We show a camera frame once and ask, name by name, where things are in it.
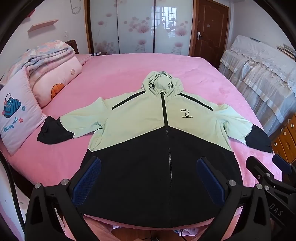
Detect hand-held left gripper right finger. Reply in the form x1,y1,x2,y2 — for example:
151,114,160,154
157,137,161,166
196,157,272,241

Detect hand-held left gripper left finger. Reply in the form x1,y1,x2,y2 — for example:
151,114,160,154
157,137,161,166
24,157,102,241

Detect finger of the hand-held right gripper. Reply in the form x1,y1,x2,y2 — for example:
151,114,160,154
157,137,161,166
272,154,296,180
246,156,281,186

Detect green and black hooded jacket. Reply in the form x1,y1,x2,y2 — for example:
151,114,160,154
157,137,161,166
37,71,274,231

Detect clothes on floor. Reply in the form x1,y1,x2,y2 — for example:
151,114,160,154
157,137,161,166
111,224,200,236

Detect wooden drawer cabinet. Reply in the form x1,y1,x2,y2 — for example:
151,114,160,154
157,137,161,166
271,115,296,164

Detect white lace furniture cover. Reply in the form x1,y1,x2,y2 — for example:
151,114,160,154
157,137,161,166
218,35,296,137

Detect pink pillow with bag print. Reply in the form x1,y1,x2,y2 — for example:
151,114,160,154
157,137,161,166
0,67,47,157

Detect long pink bolster pillow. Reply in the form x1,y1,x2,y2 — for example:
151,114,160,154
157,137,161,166
31,56,83,108

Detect pink bed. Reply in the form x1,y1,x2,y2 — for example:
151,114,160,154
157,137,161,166
0,53,278,232

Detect stack of books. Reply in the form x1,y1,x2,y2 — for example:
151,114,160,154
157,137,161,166
276,43,296,59

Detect floral folded blanket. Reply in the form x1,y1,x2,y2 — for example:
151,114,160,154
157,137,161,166
0,40,77,84

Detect brown wooden door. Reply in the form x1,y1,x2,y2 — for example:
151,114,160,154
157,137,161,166
192,0,230,69

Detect floral glass sliding wardrobe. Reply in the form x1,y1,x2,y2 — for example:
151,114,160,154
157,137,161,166
84,0,197,55

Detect black cable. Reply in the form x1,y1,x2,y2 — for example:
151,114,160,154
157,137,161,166
0,153,25,232

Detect pink wall shelf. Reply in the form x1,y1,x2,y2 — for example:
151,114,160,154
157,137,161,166
27,19,59,34

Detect hanging white wall cord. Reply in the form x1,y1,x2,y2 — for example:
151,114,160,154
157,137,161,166
70,0,81,15

